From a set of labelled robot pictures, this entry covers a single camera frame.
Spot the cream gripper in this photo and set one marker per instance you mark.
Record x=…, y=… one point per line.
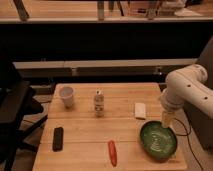
x=167, y=118

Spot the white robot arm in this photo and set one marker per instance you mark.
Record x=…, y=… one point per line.
x=186, y=84

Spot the clear plastic bottle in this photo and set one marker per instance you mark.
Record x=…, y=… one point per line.
x=99, y=103

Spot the green round bowl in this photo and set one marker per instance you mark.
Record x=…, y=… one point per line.
x=158, y=142

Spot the white sponge block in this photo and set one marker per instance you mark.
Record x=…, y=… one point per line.
x=140, y=111

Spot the red chili pepper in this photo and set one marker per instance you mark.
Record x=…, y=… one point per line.
x=112, y=153

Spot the white paper cup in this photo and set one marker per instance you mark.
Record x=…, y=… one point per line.
x=67, y=96

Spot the black rectangular block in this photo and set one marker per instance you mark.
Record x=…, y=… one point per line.
x=58, y=139

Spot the black chair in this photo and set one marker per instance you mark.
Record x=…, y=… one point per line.
x=16, y=101

